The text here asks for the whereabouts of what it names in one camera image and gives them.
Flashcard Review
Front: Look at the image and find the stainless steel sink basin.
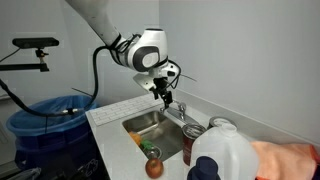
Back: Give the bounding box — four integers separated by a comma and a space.
121, 109, 188, 164

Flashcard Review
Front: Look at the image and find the dark blue trash bin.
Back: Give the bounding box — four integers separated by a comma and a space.
13, 124, 102, 175

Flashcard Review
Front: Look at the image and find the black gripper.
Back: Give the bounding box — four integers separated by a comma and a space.
150, 76, 174, 109

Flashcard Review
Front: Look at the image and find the black stereo camera bar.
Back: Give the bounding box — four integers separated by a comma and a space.
11, 36, 61, 50

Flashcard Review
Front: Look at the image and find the chrome faucet base with handle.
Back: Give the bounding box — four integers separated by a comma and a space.
161, 101, 199, 128

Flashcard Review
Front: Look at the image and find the translucent plastic gallon jug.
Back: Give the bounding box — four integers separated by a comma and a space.
195, 122, 261, 180

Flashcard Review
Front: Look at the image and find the peach cloth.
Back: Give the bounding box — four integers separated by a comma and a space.
249, 140, 320, 180

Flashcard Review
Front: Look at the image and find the red apple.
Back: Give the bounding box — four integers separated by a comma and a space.
144, 157, 165, 180

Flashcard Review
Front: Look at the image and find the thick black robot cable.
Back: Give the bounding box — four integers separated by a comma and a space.
0, 45, 113, 118

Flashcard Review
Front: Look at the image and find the dark red metal tumbler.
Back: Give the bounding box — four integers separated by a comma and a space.
181, 122, 208, 167

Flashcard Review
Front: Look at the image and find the orange toy carrot green top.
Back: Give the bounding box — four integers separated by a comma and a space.
128, 130, 155, 151

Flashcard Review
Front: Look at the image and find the metal sink drain strainer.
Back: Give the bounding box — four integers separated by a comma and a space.
144, 146, 164, 161

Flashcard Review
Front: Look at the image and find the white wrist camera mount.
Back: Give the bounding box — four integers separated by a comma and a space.
132, 72, 157, 93

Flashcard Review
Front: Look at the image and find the blue plastic trash bag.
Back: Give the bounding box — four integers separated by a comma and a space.
5, 94, 101, 138

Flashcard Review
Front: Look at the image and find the chrome faucet spout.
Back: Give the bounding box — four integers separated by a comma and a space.
158, 102, 184, 116

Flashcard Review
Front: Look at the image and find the white brick tile mat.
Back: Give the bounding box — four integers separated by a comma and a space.
87, 93, 165, 127

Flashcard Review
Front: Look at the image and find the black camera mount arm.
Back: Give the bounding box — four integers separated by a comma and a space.
0, 47, 51, 73

